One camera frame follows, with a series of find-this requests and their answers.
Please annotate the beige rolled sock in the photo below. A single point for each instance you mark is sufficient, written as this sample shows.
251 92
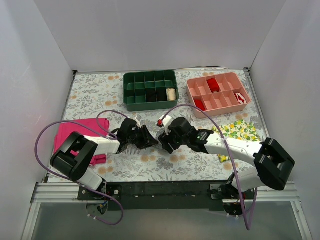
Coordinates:
171 94

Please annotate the pink divided organizer tray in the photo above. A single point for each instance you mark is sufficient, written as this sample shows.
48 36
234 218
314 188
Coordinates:
217 103

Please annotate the black rolled cloth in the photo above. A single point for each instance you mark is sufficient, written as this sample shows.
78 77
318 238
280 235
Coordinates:
150 95
161 95

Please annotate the lemon print folded cloth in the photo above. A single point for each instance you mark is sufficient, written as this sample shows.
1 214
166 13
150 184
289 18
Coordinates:
240 130

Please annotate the green divided organizer tray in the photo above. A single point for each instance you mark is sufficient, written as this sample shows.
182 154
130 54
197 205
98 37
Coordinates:
135 84

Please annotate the red white rolled cloth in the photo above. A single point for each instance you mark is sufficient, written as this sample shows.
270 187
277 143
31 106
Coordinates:
240 98

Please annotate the pink folded cloth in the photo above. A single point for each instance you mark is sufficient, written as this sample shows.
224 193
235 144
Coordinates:
65 129

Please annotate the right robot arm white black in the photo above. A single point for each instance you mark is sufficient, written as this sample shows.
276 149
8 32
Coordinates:
271 164

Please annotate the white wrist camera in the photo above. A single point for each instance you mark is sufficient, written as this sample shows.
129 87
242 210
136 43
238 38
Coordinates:
138 119
164 122

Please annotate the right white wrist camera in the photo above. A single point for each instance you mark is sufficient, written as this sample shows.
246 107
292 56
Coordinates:
164 122

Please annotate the red rolled cloth upper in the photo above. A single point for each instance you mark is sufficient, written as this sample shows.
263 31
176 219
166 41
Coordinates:
213 85

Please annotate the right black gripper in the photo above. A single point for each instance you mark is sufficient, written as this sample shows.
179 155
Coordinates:
169 141

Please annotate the black metal base rail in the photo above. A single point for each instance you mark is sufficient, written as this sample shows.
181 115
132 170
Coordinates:
163 195

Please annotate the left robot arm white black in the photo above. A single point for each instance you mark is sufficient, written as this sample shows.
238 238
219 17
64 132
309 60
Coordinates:
74 156

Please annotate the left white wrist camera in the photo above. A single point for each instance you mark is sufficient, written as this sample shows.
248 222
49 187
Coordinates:
138 119

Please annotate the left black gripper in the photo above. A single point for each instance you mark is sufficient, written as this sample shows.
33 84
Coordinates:
143 136

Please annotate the red rolled cloth lower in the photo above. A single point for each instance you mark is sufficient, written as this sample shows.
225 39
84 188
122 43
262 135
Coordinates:
199 104

